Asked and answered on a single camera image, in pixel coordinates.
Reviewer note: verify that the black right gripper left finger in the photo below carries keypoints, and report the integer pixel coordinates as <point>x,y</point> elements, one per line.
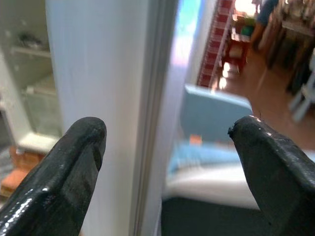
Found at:
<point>49,191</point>

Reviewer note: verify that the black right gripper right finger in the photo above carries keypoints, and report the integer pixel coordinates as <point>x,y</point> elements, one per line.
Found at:
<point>278,184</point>

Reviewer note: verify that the white fridge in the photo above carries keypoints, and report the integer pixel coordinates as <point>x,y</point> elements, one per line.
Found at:
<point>14,73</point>

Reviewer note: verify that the white fridge door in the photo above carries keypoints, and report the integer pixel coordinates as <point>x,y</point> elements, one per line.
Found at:
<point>98,61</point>

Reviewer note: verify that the orange bricks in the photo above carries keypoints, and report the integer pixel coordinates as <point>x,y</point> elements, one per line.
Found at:
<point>22,159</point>

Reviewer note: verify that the white high chair tray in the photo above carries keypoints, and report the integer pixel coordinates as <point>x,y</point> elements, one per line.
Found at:
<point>209,186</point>

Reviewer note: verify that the light blue chair cushion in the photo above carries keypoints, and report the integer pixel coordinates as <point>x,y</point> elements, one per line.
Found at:
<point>197,155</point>

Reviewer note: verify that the small white kids chair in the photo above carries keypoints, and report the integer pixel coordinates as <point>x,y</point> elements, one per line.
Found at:
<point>305,98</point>

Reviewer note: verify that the light blue high chair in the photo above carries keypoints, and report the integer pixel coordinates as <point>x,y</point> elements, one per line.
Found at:
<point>214,115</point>

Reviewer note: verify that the red stool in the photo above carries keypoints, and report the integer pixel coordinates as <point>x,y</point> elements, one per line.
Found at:
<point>236,46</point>

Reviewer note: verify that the person in blue shirt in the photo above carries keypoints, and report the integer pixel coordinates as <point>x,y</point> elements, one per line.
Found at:
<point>268,12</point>

